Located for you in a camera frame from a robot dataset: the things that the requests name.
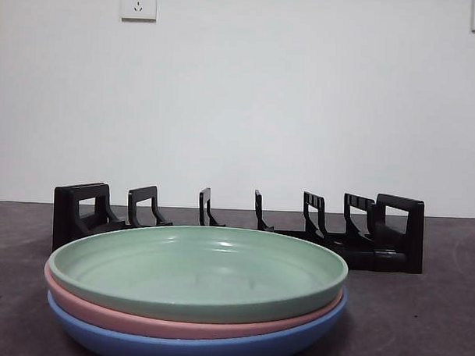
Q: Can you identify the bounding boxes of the blue plate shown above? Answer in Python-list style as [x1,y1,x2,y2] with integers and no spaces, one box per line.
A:
[44,275,351,356]

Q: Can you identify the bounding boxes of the pale green plate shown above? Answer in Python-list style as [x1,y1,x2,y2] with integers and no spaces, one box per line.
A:
[46,220,351,329]

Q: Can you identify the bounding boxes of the pink plate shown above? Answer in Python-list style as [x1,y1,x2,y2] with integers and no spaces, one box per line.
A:
[41,259,346,346]

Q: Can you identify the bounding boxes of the black plate rack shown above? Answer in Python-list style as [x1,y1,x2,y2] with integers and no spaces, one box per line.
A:
[51,180,426,276]

